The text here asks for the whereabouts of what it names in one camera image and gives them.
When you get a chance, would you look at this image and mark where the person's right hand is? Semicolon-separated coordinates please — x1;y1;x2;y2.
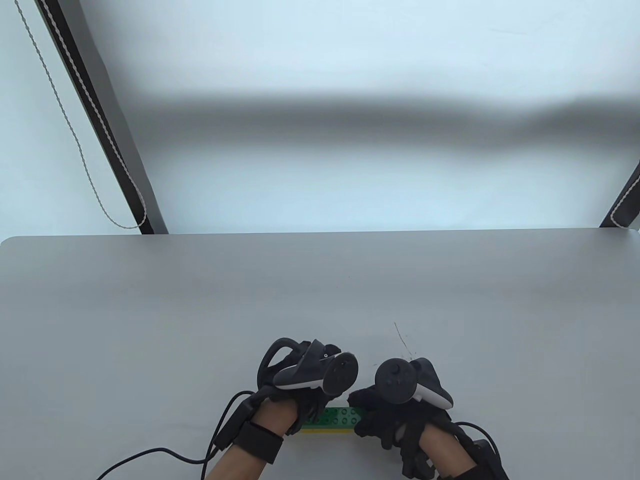
347;386;455;451

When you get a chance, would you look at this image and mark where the person's left hand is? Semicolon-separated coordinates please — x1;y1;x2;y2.
257;341;347;437

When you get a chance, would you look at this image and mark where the person's left forearm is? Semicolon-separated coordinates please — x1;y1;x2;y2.
202;399;299;480

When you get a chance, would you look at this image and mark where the person's right forearm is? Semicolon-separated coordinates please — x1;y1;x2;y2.
419;427;476;480

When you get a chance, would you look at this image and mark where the black right hand controller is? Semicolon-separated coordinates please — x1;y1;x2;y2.
374;357;454;408

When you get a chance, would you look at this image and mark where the black metal pole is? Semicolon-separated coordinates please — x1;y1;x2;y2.
36;0;169;235
599;159;640;229

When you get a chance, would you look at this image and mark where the black left wrist camera unit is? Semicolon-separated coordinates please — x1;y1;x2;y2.
216;400;284;466

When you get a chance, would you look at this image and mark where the black wrist camera unit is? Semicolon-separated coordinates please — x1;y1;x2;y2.
216;400;284;466
400;437;508;480

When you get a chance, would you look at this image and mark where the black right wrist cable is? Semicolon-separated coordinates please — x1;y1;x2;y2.
452;421;498;451

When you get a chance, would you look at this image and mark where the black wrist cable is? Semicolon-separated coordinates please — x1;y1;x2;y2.
96;390;251;480
452;421;498;451

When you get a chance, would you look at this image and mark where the black right wrist camera unit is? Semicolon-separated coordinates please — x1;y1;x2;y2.
400;437;508;480

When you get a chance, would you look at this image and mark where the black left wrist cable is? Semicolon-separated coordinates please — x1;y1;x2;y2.
96;390;251;480

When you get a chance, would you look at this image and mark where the white twisted cord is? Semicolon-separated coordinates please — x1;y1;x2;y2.
607;170;640;232
14;0;147;230

